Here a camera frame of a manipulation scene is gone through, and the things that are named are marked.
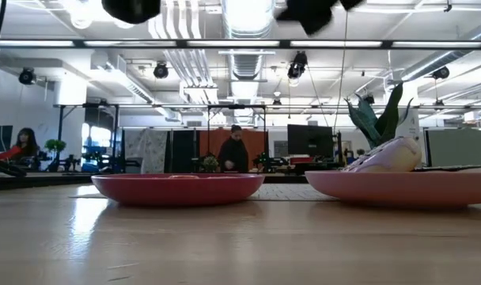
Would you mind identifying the large purple iced donut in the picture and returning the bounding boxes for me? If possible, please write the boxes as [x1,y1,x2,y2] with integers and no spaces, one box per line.
[342,136,422,173]

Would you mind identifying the green snake plant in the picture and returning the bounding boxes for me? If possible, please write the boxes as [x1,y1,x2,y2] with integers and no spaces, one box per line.
[345,82,415,150]

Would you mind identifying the black computer monitor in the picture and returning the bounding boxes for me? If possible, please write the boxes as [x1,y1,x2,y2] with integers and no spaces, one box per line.
[286,123,335,162]

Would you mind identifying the white column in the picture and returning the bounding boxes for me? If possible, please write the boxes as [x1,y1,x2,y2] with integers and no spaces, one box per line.
[398,108,424,146]

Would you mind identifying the white patterned curtain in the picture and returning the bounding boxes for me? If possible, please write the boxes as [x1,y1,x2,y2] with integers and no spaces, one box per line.
[123,129,169,174]

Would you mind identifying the black partition panel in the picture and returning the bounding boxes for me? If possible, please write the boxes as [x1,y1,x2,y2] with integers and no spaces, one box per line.
[167,129,200,174]

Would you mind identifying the orange partition panel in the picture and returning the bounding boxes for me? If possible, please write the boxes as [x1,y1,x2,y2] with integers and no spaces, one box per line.
[199,129,269,172]

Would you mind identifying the small green bushy plant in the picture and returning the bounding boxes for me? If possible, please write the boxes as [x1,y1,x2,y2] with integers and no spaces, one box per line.
[44,139,66,172]

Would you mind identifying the person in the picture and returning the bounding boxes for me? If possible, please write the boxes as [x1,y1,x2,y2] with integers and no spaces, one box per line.
[217,124,250,173]
[0,127,40,167]

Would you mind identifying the small potted plant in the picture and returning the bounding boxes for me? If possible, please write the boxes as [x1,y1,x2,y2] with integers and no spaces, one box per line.
[203,154,220,173]

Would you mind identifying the white woven table mat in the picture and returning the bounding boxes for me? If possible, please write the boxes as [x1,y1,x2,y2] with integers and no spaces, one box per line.
[68,183,339,202]

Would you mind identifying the grey green partition panel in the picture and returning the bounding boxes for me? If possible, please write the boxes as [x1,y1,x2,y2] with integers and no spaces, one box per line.
[424,128,481,169]

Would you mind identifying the red plate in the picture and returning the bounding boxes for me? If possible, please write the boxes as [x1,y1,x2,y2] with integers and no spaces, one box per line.
[90,173,266,207]

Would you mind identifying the pink plate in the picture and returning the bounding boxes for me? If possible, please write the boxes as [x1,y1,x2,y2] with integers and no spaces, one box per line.
[305,168,481,209]

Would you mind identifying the dark flat object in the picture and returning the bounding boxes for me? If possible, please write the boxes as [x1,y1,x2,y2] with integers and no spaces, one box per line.
[412,162,481,173]

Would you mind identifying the black background table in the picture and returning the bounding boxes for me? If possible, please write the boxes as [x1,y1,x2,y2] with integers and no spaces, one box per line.
[0,170,94,191]

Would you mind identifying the thin hanging cable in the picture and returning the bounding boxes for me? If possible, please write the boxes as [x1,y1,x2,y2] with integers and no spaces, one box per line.
[333,7,350,131]

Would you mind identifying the silver round ventilation duct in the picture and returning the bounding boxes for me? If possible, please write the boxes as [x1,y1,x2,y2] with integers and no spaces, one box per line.
[220,0,277,40]

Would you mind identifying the dark wall screen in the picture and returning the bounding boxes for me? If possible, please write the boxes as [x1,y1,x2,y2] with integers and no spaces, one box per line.
[0,125,14,153]

